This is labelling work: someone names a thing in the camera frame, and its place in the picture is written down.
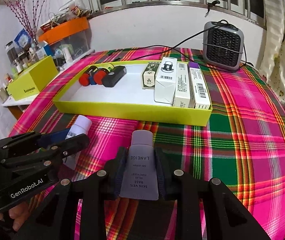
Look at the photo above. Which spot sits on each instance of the white box purple end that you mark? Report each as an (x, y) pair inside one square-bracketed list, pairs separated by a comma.
[(200, 98)]

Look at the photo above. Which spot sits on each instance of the grey portable heater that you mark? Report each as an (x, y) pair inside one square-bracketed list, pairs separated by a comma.
[(223, 45)]

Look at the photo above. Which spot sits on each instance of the green white medicine box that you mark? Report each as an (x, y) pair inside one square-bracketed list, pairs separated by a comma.
[(149, 74)]

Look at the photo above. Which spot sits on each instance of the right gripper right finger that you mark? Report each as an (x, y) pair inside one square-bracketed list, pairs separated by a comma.
[(168, 184)]

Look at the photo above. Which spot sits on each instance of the lavender Laneige tube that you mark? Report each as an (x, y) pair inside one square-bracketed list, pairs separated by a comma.
[(140, 175)]

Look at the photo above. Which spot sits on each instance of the red bud branches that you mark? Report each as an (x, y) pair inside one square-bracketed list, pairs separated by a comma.
[(28, 14)]

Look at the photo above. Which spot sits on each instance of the amber bottle yellow label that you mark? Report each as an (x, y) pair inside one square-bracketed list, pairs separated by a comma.
[(102, 72)]

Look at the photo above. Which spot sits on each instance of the orange lid storage bin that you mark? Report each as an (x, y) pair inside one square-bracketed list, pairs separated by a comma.
[(71, 35)]

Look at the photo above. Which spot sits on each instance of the left hand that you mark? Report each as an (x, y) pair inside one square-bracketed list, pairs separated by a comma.
[(19, 214)]

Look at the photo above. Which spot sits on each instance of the black rectangular device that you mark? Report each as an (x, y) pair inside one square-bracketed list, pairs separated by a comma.
[(111, 79)]

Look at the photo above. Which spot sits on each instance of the small blue box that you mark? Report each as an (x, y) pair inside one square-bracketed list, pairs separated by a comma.
[(92, 80)]

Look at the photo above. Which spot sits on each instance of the white box keychain picture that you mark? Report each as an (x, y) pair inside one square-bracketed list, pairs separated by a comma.
[(165, 81)]

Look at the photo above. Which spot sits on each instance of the amber bottle red cap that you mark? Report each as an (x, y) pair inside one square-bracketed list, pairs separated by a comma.
[(84, 79)]

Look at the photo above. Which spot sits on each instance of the narrow white box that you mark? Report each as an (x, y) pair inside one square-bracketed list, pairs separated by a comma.
[(182, 90)]

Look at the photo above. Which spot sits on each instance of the yellow-green shallow tray box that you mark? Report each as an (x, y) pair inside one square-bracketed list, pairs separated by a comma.
[(126, 100)]

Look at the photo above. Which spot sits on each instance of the blue white carton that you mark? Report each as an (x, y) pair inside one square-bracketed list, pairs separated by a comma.
[(44, 51)]

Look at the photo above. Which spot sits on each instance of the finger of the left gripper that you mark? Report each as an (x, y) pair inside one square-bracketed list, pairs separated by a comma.
[(23, 144), (60, 150)]

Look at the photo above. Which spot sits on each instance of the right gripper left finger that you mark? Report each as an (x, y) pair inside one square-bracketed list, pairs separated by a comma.
[(115, 169)]

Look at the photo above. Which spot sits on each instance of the plaid tablecloth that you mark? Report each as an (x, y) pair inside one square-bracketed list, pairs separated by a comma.
[(243, 145)]

